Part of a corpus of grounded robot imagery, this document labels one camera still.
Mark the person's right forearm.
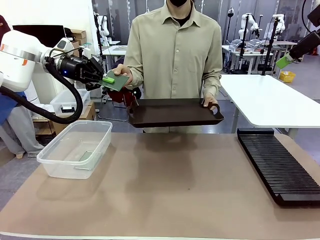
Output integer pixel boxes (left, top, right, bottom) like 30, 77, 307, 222
126, 59, 145, 88

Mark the black monitor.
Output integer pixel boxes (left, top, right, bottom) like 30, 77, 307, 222
12, 24, 66, 48

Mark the green perforated PCB board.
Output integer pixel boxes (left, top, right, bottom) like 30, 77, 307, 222
99, 70, 131, 92
79, 150, 95, 163

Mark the black slotted PCB rack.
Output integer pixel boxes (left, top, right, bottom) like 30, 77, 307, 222
236, 127, 320, 208

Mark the black light stand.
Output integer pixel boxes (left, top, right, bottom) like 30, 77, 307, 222
226, 6, 236, 73

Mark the black tripod stand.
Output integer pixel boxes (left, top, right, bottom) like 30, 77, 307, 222
261, 16, 281, 76

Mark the black corrugated cable hose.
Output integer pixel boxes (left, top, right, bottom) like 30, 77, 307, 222
0, 47, 84, 125

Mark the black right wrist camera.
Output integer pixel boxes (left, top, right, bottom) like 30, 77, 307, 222
307, 0, 320, 25

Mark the person's right hand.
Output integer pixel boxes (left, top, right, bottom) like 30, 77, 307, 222
109, 63, 133, 88

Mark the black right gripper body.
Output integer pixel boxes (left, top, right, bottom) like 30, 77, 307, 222
288, 31, 320, 61

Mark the clear plastic box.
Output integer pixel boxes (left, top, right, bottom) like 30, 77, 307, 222
36, 120, 113, 180

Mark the translucent plastic storage bin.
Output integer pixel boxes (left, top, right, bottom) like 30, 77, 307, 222
49, 88, 91, 117

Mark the person's beige shirt torso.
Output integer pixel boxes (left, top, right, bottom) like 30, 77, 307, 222
123, 0, 224, 135

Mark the small cardboard box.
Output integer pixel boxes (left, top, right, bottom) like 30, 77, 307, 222
71, 29, 87, 40

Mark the white table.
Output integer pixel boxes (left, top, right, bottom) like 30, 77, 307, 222
219, 74, 320, 141

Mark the person's left forearm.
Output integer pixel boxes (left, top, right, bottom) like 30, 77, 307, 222
202, 72, 223, 97

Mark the dark red chair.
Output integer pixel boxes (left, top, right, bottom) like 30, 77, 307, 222
107, 88, 141, 108

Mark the yellow plastic bin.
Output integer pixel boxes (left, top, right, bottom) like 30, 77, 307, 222
279, 71, 297, 83

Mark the person's left hand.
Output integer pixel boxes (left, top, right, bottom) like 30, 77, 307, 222
201, 93, 219, 108

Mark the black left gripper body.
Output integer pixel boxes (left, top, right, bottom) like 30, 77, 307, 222
59, 56, 92, 81

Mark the bystander in grey trousers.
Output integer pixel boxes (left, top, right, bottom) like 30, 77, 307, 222
0, 14, 45, 159

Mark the brown plastic tray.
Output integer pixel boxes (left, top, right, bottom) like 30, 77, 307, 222
126, 98, 225, 129

